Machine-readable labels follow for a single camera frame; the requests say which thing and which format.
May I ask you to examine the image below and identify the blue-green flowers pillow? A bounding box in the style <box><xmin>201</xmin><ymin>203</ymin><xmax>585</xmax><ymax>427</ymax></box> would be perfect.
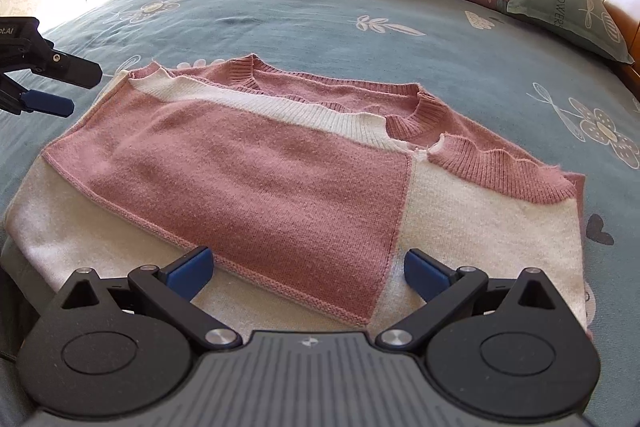
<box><xmin>506</xmin><ymin>0</ymin><xmax>634</xmax><ymax>65</ymax></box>

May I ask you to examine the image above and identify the blue floral bed sheet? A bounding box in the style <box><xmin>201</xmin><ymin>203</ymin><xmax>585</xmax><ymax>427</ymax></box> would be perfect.
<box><xmin>1</xmin><ymin>0</ymin><xmax>639</xmax><ymax>426</ymax></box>

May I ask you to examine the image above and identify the pink and cream knit sweater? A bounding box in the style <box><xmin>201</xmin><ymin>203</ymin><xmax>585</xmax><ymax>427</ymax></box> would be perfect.
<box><xmin>4</xmin><ymin>55</ymin><xmax>587</xmax><ymax>333</ymax></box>

